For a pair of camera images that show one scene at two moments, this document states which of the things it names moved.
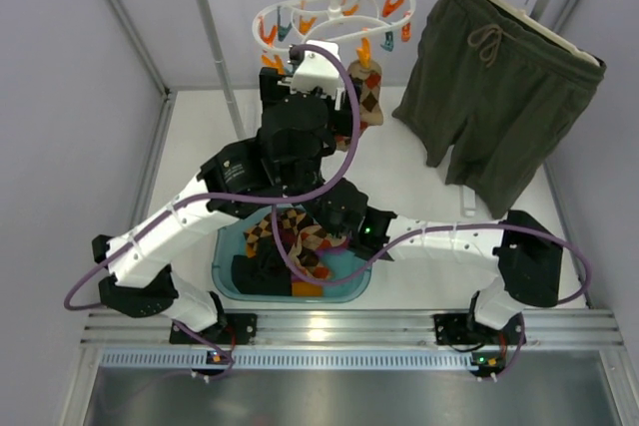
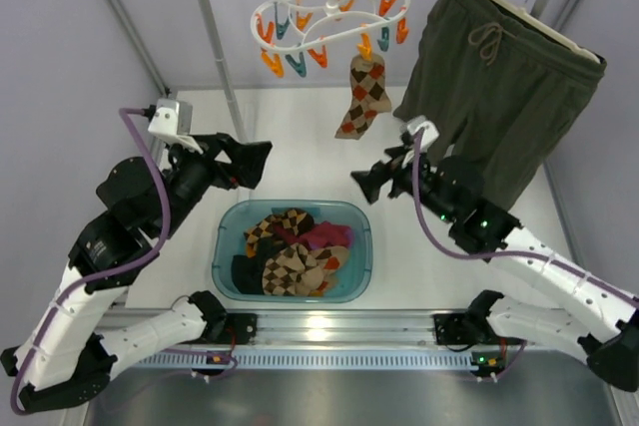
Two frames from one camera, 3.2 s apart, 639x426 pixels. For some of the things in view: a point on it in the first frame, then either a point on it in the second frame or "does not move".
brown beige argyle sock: [342, 142] → [293, 271]
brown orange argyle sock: [306, 252] → [330, 259]
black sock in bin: [262, 275] does not move
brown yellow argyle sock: [291, 219] does not move
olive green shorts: [495, 87] does not move
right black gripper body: [273, 256] → [395, 175]
